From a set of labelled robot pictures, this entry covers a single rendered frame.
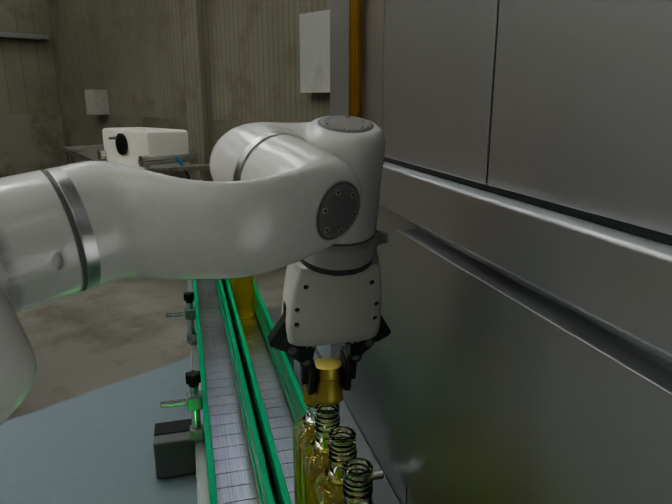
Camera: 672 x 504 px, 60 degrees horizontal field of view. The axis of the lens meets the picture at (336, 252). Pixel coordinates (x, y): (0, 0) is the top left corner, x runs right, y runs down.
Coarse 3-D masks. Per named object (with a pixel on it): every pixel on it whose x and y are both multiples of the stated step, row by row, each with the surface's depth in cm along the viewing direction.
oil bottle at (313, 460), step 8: (312, 440) 69; (304, 448) 69; (312, 448) 67; (304, 456) 68; (312, 456) 66; (320, 456) 66; (304, 464) 68; (312, 464) 66; (320, 464) 65; (328, 464) 66; (304, 472) 68; (312, 472) 65; (304, 480) 68; (312, 480) 65; (304, 488) 69; (312, 488) 66; (304, 496) 69; (312, 496) 66
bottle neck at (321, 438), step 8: (320, 408) 67; (328, 408) 68; (336, 408) 66; (320, 416) 66; (328, 416) 65; (336, 416) 66; (320, 424) 66; (328, 424) 65; (336, 424) 66; (320, 432) 66; (328, 432) 66; (320, 440) 66; (320, 448) 66
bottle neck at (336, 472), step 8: (336, 432) 62; (344, 432) 62; (352, 432) 61; (328, 440) 61; (336, 440) 60; (344, 440) 60; (352, 440) 60; (328, 448) 62; (336, 448) 60; (344, 448) 60; (352, 448) 61; (328, 456) 62; (336, 456) 60; (344, 456) 60; (352, 456) 61; (336, 464) 61; (336, 472) 61
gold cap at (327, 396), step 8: (320, 360) 66; (328, 360) 66; (336, 360) 66; (320, 368) 64; (328, 368) 64; (336, 368) 64; (320, 376) 64; (328, 376) 64; (336, 376) 64; (320, 384) 64; (328, 384) 64; (336, 384) 64; (320, 392) 64; (328, 392) 64; (336, 392) 64; (320, 400) 64; (328, 400) 64; (336, 400) 65
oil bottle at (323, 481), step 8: (320, 472) 64; (328, 472) 62; (320, 480) 62; (328, 480) 62; (336, 480) 61; (320, 488) 62; (328, 488) 61; (336, 488) 60; (320, 496) 61; (328, 496) 60; (336, 496) 60
